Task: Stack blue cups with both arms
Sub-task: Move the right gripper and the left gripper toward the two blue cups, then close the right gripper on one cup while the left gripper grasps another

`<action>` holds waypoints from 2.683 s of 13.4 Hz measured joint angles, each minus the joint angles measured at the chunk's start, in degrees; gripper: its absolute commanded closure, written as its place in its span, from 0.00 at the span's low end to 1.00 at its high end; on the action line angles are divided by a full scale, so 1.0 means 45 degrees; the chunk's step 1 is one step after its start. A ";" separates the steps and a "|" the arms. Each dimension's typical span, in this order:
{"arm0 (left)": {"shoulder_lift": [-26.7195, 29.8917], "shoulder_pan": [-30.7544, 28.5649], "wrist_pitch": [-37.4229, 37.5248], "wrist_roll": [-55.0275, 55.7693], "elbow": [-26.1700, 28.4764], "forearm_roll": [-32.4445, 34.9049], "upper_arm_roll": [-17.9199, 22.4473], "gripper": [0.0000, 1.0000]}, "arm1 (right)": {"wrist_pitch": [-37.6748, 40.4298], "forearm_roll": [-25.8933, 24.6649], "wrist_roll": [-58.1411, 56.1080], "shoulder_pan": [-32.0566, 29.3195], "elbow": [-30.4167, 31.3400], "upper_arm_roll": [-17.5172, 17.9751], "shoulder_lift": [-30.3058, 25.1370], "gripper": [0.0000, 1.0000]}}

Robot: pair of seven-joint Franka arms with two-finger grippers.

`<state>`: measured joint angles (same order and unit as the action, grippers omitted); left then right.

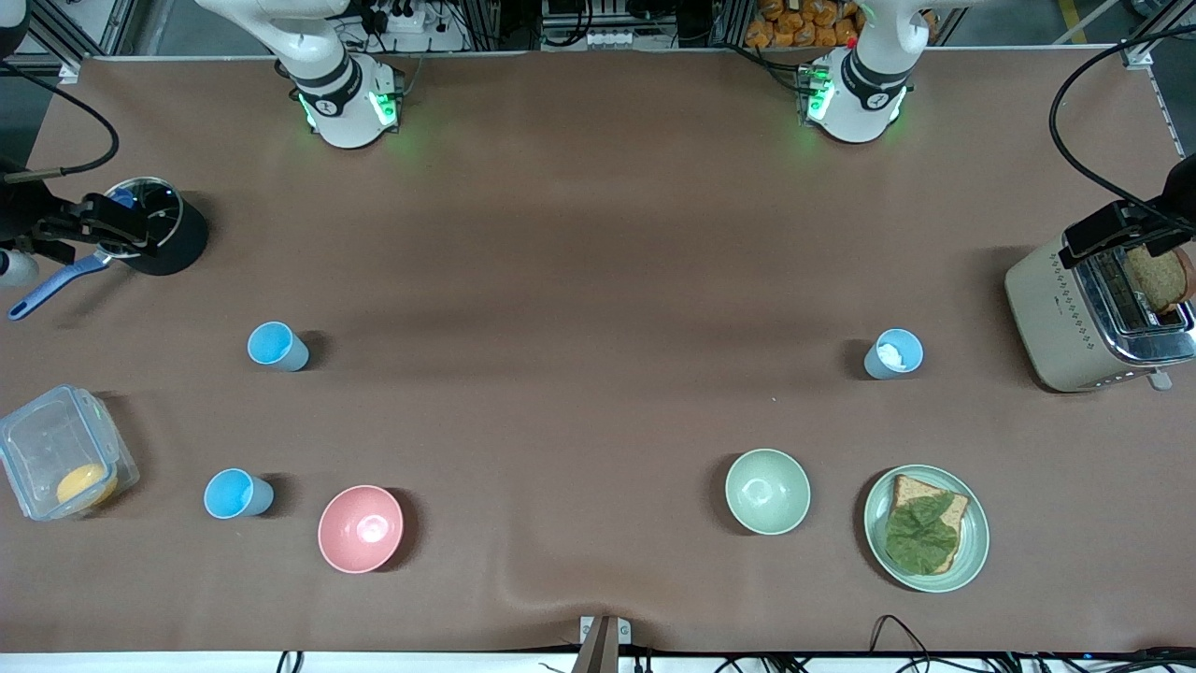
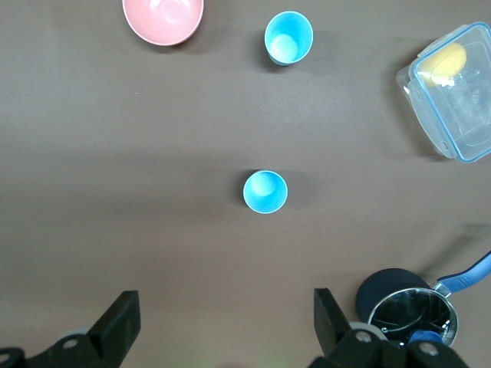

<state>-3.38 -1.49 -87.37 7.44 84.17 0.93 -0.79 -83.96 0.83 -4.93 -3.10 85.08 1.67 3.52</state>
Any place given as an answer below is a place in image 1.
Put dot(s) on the power strip with black plugs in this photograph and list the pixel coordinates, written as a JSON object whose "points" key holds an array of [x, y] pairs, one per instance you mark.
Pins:
{"points": [[397, 17]]}

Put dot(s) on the green lettuce leaf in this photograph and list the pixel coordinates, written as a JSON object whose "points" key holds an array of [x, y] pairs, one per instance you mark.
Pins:
{"points": [[920, 537]]}

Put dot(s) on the brown toast slice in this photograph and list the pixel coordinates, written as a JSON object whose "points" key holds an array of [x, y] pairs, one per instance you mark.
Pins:
{"points": [[1159, 279]]}

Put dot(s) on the metal table edge bracket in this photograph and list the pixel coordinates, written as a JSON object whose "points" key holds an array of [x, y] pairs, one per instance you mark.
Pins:
{"points": [[603, 640]]}

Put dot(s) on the pale green bowl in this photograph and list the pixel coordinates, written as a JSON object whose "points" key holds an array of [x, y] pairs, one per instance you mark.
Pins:
{"points": [[767, 492]]}

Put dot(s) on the pale green plate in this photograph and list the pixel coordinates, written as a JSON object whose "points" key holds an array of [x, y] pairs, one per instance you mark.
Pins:
{"points": [[974, 547]]}

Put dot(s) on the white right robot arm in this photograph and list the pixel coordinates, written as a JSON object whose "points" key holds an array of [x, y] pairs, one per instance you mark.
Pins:
{"points": [[341, 103]]}

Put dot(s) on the aluminium frame profile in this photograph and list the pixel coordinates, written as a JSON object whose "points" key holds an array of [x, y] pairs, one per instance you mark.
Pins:
{"points": [[79, 28]]}

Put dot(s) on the brown bread slice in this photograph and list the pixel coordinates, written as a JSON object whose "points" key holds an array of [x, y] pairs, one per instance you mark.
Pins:
{"points": [[911, 488]]}

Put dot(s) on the white power strip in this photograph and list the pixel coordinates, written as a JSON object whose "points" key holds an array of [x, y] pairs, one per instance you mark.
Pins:
{"points": [[612, 39]]}

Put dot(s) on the blue plastic cup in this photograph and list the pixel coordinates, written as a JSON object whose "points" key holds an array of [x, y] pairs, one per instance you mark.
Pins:
{"points": [[277, 344], [235, 494], [892, 355]]}

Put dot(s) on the beige and chrome toaster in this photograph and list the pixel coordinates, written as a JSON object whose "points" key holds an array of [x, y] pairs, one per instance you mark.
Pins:
{"points": [[1056, 318]]}

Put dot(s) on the bag of orange buns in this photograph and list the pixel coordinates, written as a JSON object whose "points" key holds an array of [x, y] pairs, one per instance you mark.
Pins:
{"points": [[804, 23]]}

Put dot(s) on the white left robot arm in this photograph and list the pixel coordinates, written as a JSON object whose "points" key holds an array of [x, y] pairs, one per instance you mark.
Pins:
{"points": [[860, 98]]}

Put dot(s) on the orange food piece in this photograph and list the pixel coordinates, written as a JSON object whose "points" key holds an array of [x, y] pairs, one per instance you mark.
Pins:
{"points": [[84, 486]]}

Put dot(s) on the pink bowl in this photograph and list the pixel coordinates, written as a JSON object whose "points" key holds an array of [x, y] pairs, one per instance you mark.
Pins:
{"points": [[361, 529]]}

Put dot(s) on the clear plastic food container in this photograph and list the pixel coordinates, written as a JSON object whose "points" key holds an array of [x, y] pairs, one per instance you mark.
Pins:
{"points": [[51, 439]]}

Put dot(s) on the white table corner bracket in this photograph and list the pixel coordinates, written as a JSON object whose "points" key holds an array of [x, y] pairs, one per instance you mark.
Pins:
{"points": [[1138, 56], [71, 71]]}

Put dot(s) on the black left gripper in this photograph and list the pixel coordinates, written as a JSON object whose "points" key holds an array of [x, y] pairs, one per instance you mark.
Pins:
{"points": [[1179, 193]]}

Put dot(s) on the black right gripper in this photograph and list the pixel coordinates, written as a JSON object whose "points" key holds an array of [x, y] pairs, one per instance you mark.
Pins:
{"points": [[21, 211]]}

